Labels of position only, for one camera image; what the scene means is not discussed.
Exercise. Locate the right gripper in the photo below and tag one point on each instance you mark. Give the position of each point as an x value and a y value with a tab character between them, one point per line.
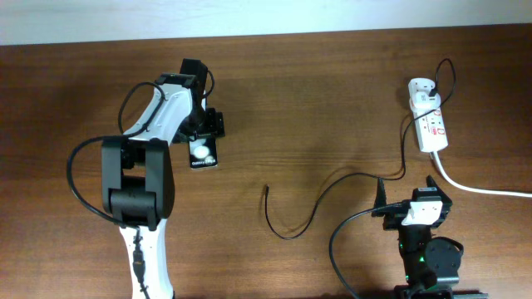
394	218

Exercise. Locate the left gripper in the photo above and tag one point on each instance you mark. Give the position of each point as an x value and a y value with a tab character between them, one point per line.
214	126

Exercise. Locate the black Galaxy smartphone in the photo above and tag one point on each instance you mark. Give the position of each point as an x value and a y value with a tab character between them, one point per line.
203	153

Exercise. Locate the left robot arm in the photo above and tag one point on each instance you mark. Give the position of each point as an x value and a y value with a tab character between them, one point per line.
138	186

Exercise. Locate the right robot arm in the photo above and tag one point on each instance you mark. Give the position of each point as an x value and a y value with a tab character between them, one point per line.
431	263

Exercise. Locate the white USB charger plug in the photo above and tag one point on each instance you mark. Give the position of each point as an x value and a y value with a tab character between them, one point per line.
421	101

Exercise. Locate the white power strip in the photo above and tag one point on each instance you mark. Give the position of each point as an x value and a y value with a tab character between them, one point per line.
430	129

